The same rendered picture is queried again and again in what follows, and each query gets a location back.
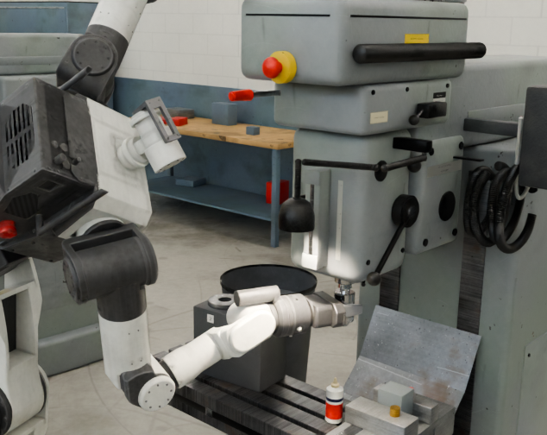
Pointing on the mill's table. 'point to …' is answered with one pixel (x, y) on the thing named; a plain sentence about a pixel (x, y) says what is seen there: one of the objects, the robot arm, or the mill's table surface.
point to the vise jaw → (380, 419)
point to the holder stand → (267, 368)
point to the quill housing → (355, 201)
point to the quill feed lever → (406, 210)
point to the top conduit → (417, 52)
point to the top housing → (348, 38)
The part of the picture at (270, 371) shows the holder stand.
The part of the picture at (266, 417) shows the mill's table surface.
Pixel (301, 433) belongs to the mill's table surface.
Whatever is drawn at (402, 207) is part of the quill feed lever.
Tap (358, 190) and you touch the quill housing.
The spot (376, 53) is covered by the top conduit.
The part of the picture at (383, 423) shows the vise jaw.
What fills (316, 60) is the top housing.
